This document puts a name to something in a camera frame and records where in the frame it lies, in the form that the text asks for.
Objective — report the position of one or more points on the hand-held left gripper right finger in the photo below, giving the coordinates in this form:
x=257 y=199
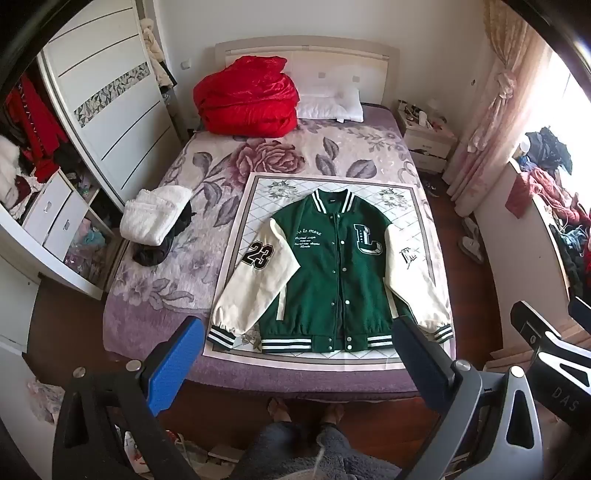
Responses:
x=422 y=364

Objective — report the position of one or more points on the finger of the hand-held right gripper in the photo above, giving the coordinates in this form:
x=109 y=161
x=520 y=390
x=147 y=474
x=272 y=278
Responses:
x=581 y=308
x=531 y=323

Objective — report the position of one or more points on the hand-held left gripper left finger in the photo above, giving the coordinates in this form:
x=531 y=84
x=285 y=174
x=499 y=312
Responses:
x=175 y=364

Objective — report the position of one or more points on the green varsity jacket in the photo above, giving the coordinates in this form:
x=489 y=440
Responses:
x=323 y=277

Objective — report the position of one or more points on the pile of mixed clothes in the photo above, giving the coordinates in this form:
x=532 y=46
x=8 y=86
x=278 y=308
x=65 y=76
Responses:
x=554 y=184

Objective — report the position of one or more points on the white slipper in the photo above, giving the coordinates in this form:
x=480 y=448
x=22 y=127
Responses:
x=472 y=250
x=471 y=227

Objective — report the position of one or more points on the white window ledge cabinet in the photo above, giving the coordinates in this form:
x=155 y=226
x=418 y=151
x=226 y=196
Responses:
x=498 y=230

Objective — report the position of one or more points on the black garment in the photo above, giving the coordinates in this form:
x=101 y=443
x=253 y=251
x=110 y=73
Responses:
x=150 y=254

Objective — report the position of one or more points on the pink floral cloth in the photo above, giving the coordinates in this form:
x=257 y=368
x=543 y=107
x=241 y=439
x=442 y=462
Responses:
x=44 y=399

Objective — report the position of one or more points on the person's legs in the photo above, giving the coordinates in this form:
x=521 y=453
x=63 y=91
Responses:
x=286 y=452

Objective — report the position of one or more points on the white fluffy garment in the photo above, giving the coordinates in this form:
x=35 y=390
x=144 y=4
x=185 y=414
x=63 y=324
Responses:
x=152 y=214

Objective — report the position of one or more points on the dark shoes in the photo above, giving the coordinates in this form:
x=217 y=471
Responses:
x=431 y=188

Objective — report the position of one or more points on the white lattice floral mat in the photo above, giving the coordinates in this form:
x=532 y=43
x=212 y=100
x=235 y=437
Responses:
x=277 y=194

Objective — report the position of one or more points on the window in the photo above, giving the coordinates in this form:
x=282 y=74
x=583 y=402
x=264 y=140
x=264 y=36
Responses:
x=572 y=101

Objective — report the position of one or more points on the pink curtain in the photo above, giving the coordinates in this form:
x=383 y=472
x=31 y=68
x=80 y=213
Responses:
x=489 y=120

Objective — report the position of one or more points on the white nightstand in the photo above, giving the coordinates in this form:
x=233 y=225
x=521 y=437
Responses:
x=427 y=138

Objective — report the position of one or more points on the nightstand toiletries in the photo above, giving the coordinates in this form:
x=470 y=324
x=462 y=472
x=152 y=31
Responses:
x=422 y=113

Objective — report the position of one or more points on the red quilt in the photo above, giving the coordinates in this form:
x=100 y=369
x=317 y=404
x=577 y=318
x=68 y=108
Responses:
x=244 y=101

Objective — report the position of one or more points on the white pillow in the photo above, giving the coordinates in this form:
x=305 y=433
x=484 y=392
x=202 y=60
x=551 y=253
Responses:
x=332 y=104

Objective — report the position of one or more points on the white wardrobe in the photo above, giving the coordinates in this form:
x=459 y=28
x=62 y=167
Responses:
x=106 y=92

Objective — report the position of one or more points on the red hanging garment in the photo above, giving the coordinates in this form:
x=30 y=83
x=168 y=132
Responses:
x=32 y=120

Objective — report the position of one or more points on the beige wooden bed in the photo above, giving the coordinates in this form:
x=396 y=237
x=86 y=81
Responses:
x=323 y=64

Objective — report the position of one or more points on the cream hanging coat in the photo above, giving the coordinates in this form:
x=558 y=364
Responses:
x=150 y=41

